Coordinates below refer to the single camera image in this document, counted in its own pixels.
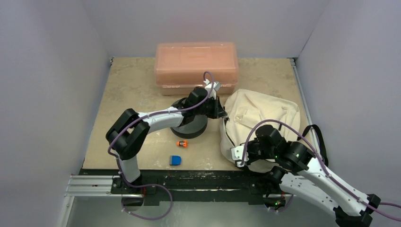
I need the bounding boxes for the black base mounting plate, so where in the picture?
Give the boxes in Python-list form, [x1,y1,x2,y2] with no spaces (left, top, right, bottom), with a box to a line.
[79,169,293,211]

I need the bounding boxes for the blue eraser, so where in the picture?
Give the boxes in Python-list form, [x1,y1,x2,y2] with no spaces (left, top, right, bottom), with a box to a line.
[169,155,182,166]

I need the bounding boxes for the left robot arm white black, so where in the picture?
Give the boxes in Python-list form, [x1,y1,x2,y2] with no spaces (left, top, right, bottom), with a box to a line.
[105,87,227,193]

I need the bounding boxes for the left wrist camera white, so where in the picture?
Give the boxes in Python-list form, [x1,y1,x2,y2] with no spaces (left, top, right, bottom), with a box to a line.
[203,79,221,99]

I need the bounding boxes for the cream canvas backpack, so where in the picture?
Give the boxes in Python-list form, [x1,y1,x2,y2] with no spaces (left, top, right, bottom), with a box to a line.
[219,89,301,163]

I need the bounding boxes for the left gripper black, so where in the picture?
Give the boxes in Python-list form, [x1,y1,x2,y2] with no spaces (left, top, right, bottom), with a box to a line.
[193,94,226,118]

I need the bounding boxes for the black filament spool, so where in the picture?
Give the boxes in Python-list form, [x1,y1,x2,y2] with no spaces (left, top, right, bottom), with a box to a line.
[170,110,208,139]

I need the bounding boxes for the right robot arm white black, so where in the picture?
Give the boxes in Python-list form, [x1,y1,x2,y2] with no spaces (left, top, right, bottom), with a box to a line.
[231,125,381,227]

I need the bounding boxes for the small orange toy car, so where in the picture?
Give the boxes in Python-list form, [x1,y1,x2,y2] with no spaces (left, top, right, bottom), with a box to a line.
[176,140,188,148]

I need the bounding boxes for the pink translucent storage box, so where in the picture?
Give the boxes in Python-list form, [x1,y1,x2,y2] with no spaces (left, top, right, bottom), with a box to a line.
[154,42,239,96]

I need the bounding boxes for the aluminium rail right side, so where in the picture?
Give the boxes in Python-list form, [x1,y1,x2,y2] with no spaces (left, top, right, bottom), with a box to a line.
[289,58,329,166]

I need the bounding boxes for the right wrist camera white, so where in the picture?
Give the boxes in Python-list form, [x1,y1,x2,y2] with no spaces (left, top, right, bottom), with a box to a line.
[231,145,249,168]

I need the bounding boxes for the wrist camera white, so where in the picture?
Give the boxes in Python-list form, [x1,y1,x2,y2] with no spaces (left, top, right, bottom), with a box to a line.
[203,79,221,99]
[231,145,249,168]

